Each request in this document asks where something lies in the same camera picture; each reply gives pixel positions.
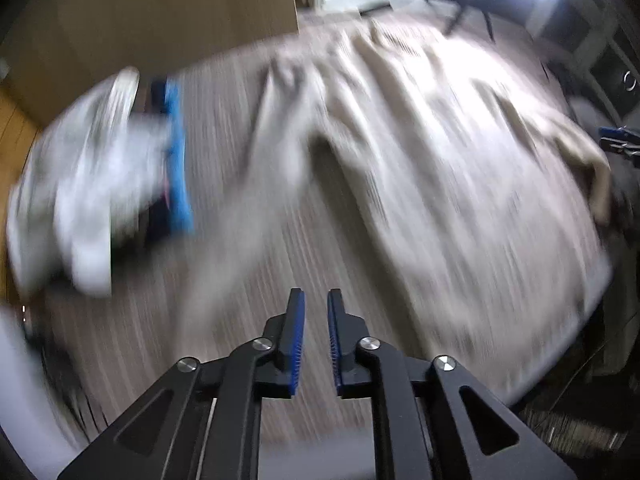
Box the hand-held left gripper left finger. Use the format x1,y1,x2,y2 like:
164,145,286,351
57,287,306,480

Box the blue garment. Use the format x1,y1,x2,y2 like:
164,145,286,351
162,80,196,235

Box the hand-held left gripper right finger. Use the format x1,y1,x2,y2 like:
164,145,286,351
327,288,581,480

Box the light wooden board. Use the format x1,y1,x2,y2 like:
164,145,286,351
0,0,301,116

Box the cream knit sweater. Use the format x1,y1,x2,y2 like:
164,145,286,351
175,25,616,406

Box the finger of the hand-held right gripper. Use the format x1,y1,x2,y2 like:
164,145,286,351
598,126,640,157

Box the wooden plank panel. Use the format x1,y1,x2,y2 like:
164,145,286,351
0,85,41,291

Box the navy garment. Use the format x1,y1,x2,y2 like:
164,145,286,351
142,76,176,248

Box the white denim pants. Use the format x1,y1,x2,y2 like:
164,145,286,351
5,67,173,297

